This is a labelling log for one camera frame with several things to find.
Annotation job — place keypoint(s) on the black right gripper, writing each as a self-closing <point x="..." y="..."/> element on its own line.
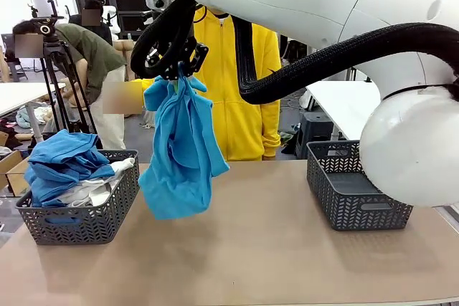
<point x="187" y="47"/>

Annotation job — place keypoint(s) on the blue garment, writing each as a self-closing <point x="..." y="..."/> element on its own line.
<point x="61" y="166"/>
<point x="183" y="162"/>

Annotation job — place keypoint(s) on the white garment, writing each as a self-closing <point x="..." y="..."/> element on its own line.
<point x="97" y="191"/>

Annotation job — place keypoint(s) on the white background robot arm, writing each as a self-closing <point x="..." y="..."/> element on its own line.
<point x="109" y="15"/>

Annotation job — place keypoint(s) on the person's left forearm yellow sleeve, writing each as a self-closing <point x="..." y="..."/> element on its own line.
<point x="272" y="130"/>

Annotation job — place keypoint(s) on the tan mannequin lower body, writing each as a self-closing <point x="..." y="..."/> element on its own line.
<point x="123" y="55"/>

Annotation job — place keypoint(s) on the person in yellow hoodie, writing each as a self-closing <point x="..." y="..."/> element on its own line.
<point x="233" y="105"/>

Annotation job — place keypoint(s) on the person in olive shirt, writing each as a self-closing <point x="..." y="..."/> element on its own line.
<point x="97" y="55"/>

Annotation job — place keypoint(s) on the black stool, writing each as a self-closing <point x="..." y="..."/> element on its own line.
<point x="315" y="130"/>

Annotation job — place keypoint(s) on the pale clothing pile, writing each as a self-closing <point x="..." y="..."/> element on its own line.
<point x="32" y="118"/>

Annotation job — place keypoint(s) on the grey plastic lattice basket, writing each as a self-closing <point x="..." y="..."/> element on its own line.
<point x="358" y="214"/>
<point x="82" y="225"/>

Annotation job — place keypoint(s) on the brown cardboard box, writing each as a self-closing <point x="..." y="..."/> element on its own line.
<point x="14" y="173"/>

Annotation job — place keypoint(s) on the black tripod with camera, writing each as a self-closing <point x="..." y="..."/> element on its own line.
<point x="50" y="44"/>

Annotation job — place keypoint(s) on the white table by wall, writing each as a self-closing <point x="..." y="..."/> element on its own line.
<point x="344" y="105"/>

